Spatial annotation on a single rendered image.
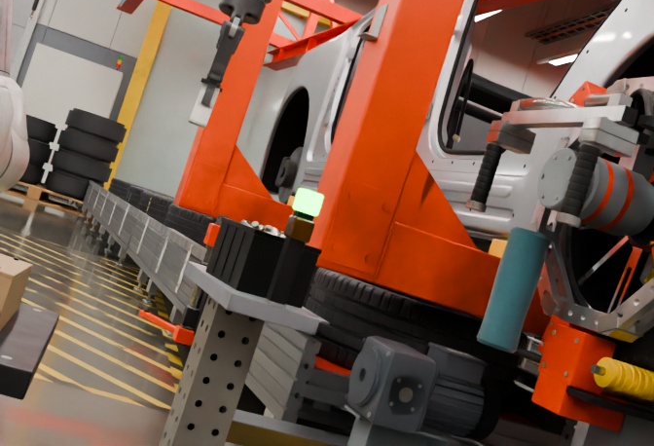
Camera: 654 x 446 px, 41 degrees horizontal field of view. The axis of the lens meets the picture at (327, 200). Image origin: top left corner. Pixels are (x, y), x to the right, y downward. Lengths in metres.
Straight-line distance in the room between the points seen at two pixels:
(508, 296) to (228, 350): 0.60
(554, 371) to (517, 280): 0.20
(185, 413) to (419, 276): 0.73
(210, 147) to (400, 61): 1.94
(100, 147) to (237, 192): 6.00
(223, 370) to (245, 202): 2.31
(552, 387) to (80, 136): 8.40
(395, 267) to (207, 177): 1.93
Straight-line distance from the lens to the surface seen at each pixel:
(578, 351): 1.84
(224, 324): 1.72
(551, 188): 1.83
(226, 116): 3.97
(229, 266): 1.66
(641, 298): 1.75
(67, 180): 9.89
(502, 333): 1.90
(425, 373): 1.99
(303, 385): 2.23
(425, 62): 2.16
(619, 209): 1.84
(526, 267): 1.90
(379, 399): 1.97
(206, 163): 3.95
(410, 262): 2.16
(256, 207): 4.01
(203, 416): 1.76
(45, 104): 12.67
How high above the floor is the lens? 0.59
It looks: 2 degrees up
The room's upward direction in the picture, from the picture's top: 18 degrees clockwise
